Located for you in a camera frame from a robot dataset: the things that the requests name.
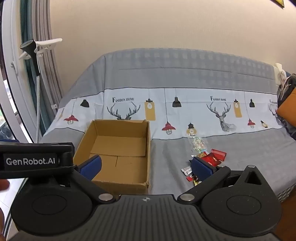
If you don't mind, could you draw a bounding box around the brown cardboard box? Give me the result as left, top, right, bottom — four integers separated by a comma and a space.
73, 119, 151, 195

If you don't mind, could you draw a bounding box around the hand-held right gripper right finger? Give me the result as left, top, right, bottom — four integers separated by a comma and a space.
177, 156, 266, 202

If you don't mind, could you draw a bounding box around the clear candy bag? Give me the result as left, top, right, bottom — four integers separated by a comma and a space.
186, 136, 209, 156

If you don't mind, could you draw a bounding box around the white plastic hanger hook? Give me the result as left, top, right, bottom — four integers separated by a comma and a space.
18, 38, 63, 61

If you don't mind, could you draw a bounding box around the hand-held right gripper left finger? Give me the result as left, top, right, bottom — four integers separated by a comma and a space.
69, 155, 116, 204

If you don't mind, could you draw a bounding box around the dark clothing pile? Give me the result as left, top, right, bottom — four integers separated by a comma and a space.
276, 74, 296, 141

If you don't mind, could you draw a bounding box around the small red wrapped candy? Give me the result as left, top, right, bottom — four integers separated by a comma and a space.
186, 174, 202, 186

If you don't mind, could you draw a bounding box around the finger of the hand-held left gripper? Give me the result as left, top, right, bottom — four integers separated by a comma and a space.
59, 142, 78, 178

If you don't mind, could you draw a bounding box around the orange cushion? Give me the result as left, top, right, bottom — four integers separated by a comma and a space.
276, 88, 296, 128

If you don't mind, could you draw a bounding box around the red snack packet gold print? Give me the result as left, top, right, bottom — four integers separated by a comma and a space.
198, 153, 223, 167

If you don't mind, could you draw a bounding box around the white window frame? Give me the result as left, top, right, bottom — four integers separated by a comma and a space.
0, 0, 41, 145

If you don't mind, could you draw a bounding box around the black garment steamer head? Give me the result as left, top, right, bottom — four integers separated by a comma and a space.
20, 39, 42, 143

